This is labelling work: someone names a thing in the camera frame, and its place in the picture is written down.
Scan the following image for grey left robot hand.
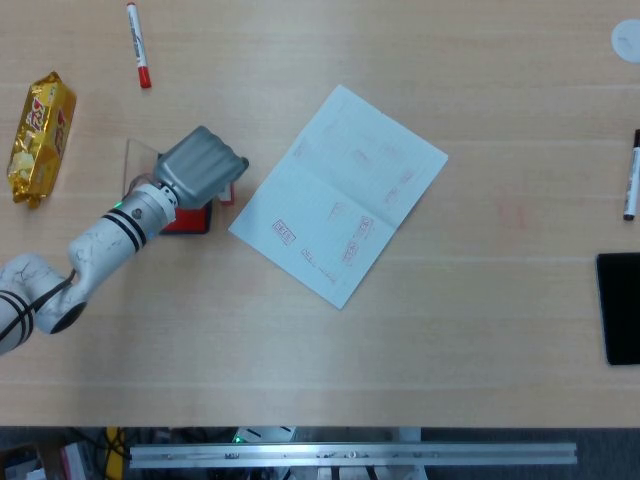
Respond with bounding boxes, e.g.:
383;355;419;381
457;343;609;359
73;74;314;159
152;125;250;211

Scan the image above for red whiteboard marker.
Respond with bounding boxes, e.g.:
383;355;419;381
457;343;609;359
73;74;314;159
125;2;153;90

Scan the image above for aluminium rail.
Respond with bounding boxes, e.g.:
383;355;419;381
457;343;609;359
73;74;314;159
128;441;579;470

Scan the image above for white round grommet cover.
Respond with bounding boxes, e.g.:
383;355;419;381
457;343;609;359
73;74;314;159
610;18;640;64

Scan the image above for golden snack packet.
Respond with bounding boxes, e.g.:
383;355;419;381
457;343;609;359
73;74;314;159
6;70;78;210

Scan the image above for black smartphone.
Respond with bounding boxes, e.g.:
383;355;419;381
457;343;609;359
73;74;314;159
595;252;640;367

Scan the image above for black whiteboard marker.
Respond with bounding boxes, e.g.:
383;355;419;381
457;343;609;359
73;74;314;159
622;128;640;222

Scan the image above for open lined notebook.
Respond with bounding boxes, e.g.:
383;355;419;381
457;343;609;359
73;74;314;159
228;84;450;311

